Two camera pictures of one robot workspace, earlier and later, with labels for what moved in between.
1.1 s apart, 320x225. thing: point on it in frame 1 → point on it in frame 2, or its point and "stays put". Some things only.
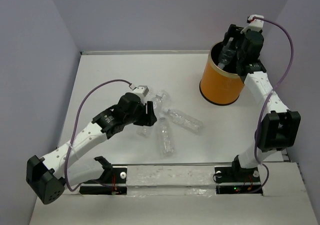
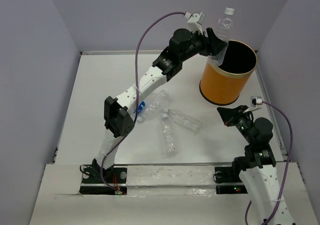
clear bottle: [185, 121] stays put
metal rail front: [168, 163] stays put
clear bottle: [145, 131] → [224, 31]
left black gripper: [149, 119] → [211, 45]
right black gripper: [233, 31] → [228, 115]
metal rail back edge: [145, 52] stays put
